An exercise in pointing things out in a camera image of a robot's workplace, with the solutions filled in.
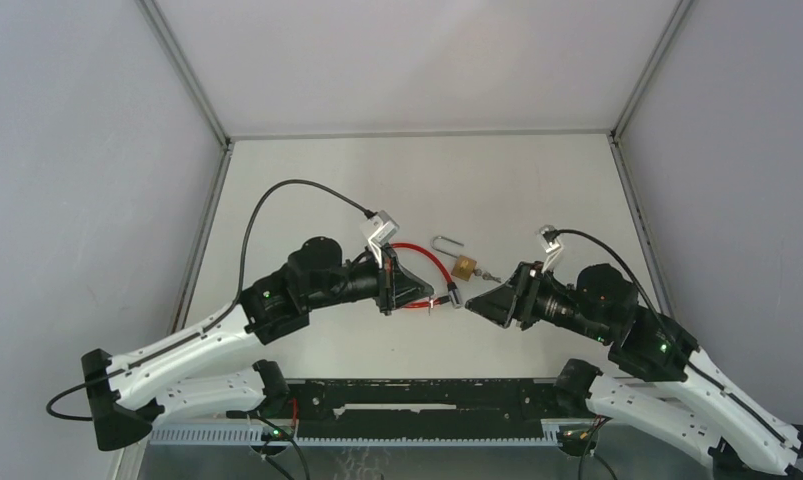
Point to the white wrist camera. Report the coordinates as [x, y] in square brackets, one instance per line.
[378, 229]
[552, 246]

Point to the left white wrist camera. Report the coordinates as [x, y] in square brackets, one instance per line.
[378, 229]

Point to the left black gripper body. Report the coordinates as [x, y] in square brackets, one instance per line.
[361, 280]

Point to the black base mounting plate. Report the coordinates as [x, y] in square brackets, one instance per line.
[452, 407]

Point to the white slotted cable duct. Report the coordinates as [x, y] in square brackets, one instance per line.
[200, 434]

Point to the brass padlock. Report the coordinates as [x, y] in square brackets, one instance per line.
[464, 267]

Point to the aluminium frame rails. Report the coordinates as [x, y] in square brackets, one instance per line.
[477, 120]

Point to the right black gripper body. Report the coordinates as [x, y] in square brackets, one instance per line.
[539, 299]

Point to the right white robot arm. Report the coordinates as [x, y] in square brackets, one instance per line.
[701, 412]

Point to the red cable bike lock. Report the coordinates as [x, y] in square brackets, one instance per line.
[430, 268]

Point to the padlock keys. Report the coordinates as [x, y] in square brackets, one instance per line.
[487, 276]

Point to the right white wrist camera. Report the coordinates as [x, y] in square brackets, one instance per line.
[552, 246]

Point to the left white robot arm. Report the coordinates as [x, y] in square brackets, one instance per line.
[130, 394]

